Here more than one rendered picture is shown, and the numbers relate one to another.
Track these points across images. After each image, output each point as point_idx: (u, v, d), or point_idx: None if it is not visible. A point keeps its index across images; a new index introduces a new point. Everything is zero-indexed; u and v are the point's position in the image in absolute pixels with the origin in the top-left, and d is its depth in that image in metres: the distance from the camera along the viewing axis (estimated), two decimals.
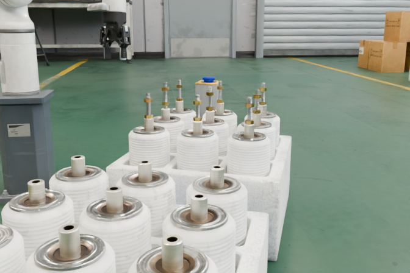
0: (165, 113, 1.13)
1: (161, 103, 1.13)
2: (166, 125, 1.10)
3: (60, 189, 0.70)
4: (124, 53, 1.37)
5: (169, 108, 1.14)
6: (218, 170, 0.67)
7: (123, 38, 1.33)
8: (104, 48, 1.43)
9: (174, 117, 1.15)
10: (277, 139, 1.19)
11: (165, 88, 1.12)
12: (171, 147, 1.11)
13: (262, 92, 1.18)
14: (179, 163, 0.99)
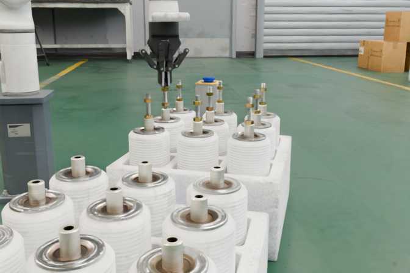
0: (165, 113, 1.13)
1: (168, 104, 1.13)
2: (166, 125, 1.10)
3: (60, 189, 0.70)
4: (165, 78, 1.13)
5: (169, 108, 1.14)
6: (218, 170, 0.67)
7: (180, 62, 1.11)
8: (159, 73, 1.10)
9: (174, 118, 1.15)
10: (277, 139, 1.19)
11: (168, 88, 1.13)
12: (171, 147, 1.11)
13: (262, 92, 1.18)
14: (179, 163, 0.99)
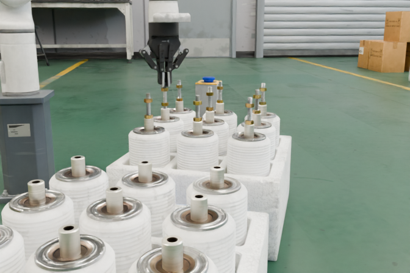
0: (163, 113, 1.13)
1: (166, 103, 1.15)
2: (164, 125, 1.10)
3: (60, 189, 0.70)
4: (165, 78, 1.13)
5: (169, 108, 1.14)
6: (218, 170, 0.67)
7: (180, 63, 1.12)
8: (159, 74, 1.10)
9: (174, 117, 1.15)
10: (277, 139, 1.19)
11: (161, 88, 1.13)
12: (169, 147, 1.11)
13: (262, 92, 1.18)
14: (179, 163, 0.99)
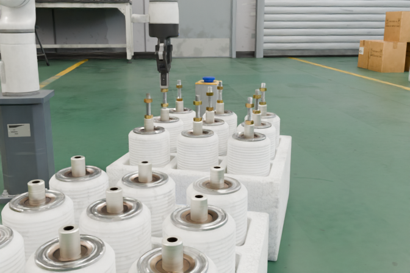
0: (163, 113, 1.13)
1: (160, 105, 1.13)
2: (163, 125, 1.10)
3: (60, 189, 0.70)
4: (168, 80, 1.12)
5: (168, 109, 1.14)
6: (218, 170, 0.67)
7: (157, 65, 1.07)
8: None
9: (174, 118, 1.15)
10: (277, 139, 1.19)
11: (163, 89, 1.12)
12: None
13: (262, 92, 1.18)
14: (179, 163, 0.99)
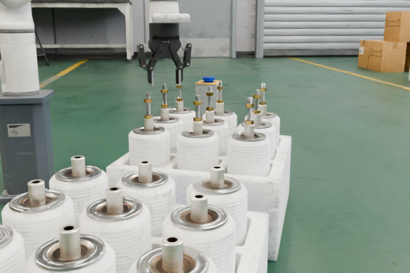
0: (160, 113, 1.13)
1: (166, 105, 1.14)
2: None
3: (60, 189, 0.70)
4: (176, 76, 1.14)
5: (168, 109, 1.13)
6: (218, 170, 0.67)
7: (190, 59, 1.12)
8: (149, 72, 1.09)
9: (171, 120, 1.12)
10: (277, 139, 1.19)
11: (162, 89, 1.13)
12: None
13: (262, 92, 1.18)
14: (179, 163, 0.99)
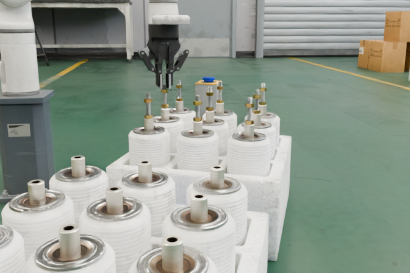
0: (167, 111, 1.15)
1: (161, 105, 1.14)
2: None
3: (60, 189, 0.70)
4: (166, 80, 1.13)
5: (160, 109, 1.14)
6: (218, 170, 0.67)
7: (182, 64, 1.12)
8: (157, 75, 1.10)
9: (155, 118, 1.15)
10: (277, 139, 1.19)
11: (163, 90, 1.12)
12: None
13: (262, 92, 1.18)
14: (179, 163, 0.99)
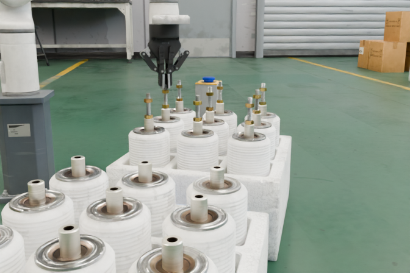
0: (168, 111, 1.15)
1: (166, 106, 1.13)
2: None
3: (60, 189, 0.70)
4: (165, 80, 1.13)
5: (161, 109, 1.14)
6: (218, 170, 0.67)
7: (180, 64, 1.12)
8: (159, 75, 1.11)
9: (156, 118, 1.15)
10: (277, 139, 1.19)
11: (168, 90, 1.13)
12: None
13: (262, 92, 1.18)
14: (179, 163, 0.99)
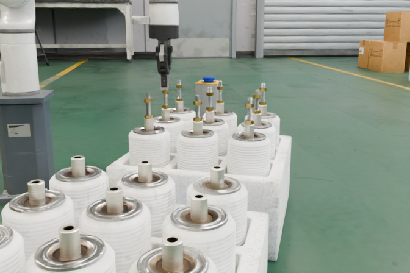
0: (168, 112, 1.15)
1: (168, 106, 1.14)
2: None
3: (60, 189, 0.70)
4: (168, 81, 1.12)
5: (161, 109, 1.14)
6: (218, 170, 0.67)
7: (157, 67, 1.07)
8: None
9: (157, 118, 1.15)
10: (277, 139, 1.19)
11: (164, 90, 1.13)
12: None
13: (262, 92, 1.18)
14: (179, 163, 0.99)
